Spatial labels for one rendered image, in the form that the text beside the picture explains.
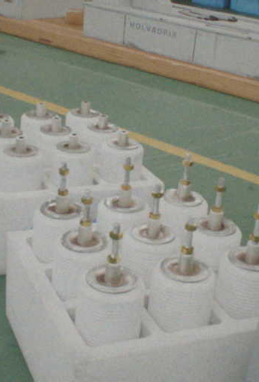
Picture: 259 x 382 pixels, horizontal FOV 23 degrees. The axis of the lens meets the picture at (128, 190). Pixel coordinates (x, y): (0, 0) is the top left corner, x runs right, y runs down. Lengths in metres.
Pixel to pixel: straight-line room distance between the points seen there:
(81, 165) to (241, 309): 0.53
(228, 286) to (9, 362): 0.41
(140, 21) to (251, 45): 0.65
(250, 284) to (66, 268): 0.28
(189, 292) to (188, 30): 2.42
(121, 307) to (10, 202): 0.51
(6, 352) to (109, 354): 0.33
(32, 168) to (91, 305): 0.52
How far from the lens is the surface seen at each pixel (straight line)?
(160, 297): 0.97
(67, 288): 1.02
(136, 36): 3.46
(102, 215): 1.15
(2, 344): 1.22
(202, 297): 0.96
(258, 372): 0.93
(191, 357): 0.98
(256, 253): 1.02
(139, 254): 1.04
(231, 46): 3.14
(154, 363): 0.95
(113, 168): 1.44
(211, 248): 1.09
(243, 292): 1.02
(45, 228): 1.10
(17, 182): 1.37
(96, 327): 0.93
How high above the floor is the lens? 0.73
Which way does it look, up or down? 23 degrees down
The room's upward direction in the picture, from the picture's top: 6 degrees clockwise
